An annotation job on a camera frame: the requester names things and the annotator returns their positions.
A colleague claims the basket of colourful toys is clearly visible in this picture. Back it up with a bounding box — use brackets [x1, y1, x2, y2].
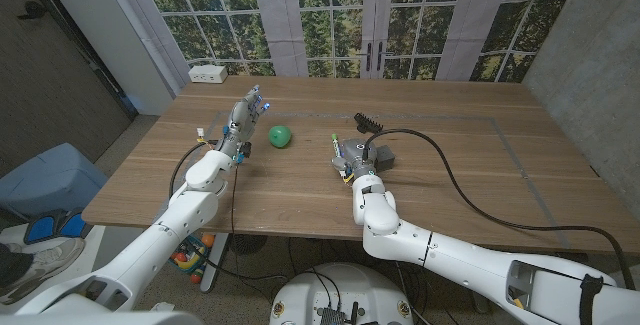
[168, 233, 216, 286]

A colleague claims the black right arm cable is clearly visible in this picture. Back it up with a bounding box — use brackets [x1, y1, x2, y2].
[361, 128, 637, 292]

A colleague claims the white table leg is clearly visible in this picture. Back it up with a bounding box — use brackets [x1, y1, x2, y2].
[199, 232, 231, 294]

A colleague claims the grey sneaker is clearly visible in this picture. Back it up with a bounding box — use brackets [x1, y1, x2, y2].
[0, 237, 87, 304]

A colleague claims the black comb-shaped part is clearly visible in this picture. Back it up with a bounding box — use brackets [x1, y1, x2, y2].
[353, 112, 385, 136]

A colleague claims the dark grey block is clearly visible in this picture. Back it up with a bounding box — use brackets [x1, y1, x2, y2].
[373, 144, 397, 173]

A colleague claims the black door handle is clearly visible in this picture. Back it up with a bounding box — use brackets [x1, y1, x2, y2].
[16, 0, 49, 21]

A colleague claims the green ball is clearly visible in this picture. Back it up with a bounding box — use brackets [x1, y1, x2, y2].
[267, 124, 293, 149]

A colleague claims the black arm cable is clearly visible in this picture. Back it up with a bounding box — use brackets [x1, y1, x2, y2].
[361, 128, 637, 292]
[168, 138, 289, 286]

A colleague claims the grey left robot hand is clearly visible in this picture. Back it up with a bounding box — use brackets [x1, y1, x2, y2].
[218, 84, 272, 160]

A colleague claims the blue black foot pedal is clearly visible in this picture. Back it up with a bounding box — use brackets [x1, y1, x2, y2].
[23, 208, 87, 246]

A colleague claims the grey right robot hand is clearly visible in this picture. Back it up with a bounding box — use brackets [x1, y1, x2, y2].
[331, 137, 381, 185]

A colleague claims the white power strip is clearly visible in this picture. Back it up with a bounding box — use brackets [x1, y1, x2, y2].
[188, 64, 229, 85]

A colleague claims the blue plastic bin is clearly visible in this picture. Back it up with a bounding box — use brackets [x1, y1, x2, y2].
[0, 142, 109, 222]

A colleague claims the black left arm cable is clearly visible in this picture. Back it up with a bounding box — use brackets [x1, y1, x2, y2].
[168, 138, 289, 286]

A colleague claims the printed window backdrop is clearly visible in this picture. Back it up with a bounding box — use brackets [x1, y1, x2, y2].
[107, 0, 586, 84]

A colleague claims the white robot torso base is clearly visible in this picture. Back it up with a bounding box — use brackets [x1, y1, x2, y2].
[269, 262, 416, 325]

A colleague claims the black round fan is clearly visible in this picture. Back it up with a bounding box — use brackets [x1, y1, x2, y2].
[227, 233, 269, 257]

